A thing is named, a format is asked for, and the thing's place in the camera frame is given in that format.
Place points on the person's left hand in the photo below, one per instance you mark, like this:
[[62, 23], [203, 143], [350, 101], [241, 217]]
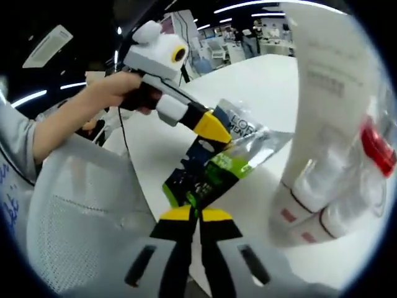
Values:
[[114, 88]]

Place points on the silver blue skincare sachet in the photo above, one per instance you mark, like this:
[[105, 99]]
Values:
[[263, 139]]

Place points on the red collared white skincare bottle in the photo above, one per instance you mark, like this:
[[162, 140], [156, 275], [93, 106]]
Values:
[[378, 149]]

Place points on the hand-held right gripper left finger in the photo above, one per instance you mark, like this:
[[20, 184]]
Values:
[[173, 248]]

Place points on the blue water jug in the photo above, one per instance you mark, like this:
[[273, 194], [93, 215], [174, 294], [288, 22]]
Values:
[[201, 65]]

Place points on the white skincare tube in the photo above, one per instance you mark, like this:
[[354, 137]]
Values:
[[325, 108]]

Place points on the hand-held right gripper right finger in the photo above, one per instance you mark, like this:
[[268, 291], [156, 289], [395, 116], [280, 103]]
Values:
[[223, 248]]

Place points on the black laptop stand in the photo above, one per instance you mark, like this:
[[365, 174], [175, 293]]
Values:
[[185, 74]]

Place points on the ceiling air conditioner vent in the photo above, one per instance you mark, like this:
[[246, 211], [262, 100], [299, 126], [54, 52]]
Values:
[[48, 46]]

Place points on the grey mesh office chair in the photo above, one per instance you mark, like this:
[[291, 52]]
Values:
[[87, 201]]

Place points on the white office chair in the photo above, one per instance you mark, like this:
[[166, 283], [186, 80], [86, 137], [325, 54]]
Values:
[[217, 49]]

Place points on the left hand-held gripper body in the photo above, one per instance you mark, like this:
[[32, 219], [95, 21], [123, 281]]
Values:
[[155, 56]]

